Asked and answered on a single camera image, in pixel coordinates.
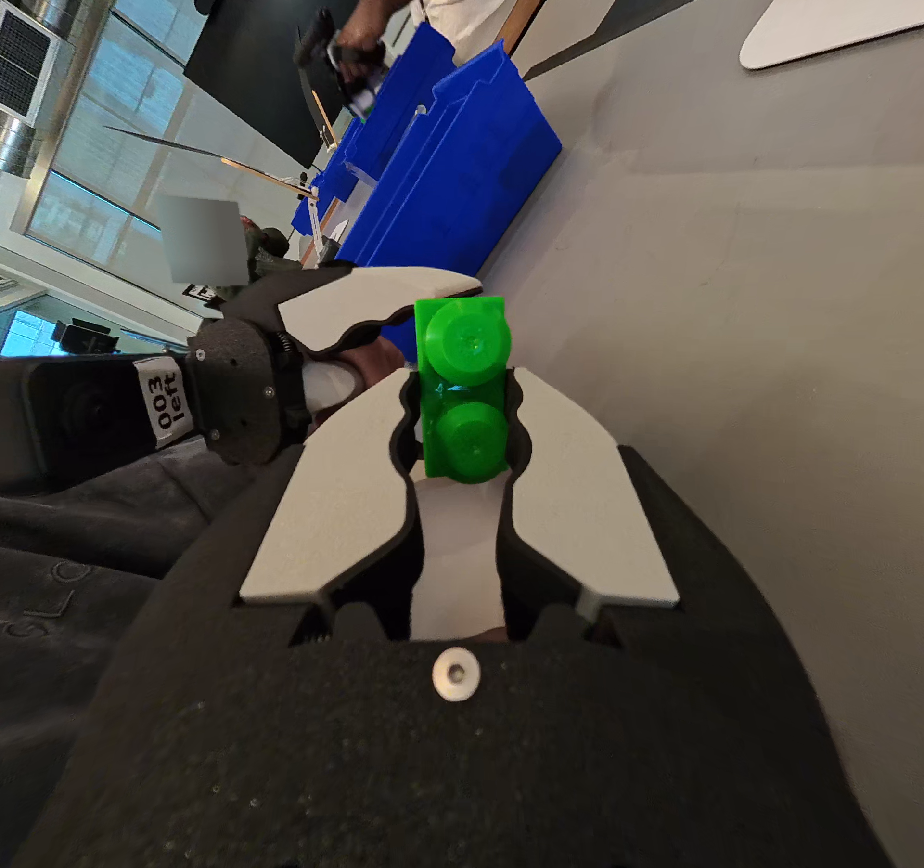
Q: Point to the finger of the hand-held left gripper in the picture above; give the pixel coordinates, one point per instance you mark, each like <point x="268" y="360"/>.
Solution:
<point x="361" y="294"/>

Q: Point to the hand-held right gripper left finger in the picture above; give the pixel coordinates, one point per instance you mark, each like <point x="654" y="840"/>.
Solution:
<point x="332" y="514"/>

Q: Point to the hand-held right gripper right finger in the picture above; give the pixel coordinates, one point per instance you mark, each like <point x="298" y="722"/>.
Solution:
<point x="585" y="514"/>

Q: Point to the green two-stud toy block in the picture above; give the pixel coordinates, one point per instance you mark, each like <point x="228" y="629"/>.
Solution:
<point x="465" y="341"/>

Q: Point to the blue plastic bin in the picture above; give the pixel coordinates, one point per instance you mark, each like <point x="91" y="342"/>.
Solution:
<point x="469" y="182"/>

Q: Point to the grey desk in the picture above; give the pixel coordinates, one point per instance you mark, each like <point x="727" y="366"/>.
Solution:
<point x="722" y="305"/>

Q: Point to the dark grey desk mat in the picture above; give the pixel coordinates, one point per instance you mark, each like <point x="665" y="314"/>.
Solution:
<point x="650" y="1"/>

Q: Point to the person's left hand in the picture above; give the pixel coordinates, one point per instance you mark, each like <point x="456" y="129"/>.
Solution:
<point x="379" y="362"/>

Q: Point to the black white marker sign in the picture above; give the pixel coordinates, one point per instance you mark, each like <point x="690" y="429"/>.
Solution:
<point x="202" y="295"/>

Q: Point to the cluster of blue bins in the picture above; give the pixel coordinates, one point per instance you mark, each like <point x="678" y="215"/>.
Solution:
<point x="404" y="66"/>

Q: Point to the person's grey sweatshirt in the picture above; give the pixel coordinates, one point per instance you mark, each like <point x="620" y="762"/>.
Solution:
<point x="72" y="593"/>

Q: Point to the ceiling air vent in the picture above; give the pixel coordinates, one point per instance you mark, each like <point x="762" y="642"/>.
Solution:
<point x="25" y="66"/>

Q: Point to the white tablet stand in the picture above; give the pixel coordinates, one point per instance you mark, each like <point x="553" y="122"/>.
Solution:
<point x="830" y="16"/>

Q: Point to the black wall screen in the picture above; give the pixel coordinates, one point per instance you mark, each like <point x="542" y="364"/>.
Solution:
<point x="274" y="52"/>

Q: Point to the black camera rig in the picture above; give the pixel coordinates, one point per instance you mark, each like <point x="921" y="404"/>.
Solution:
<point x="317" y="37"/>

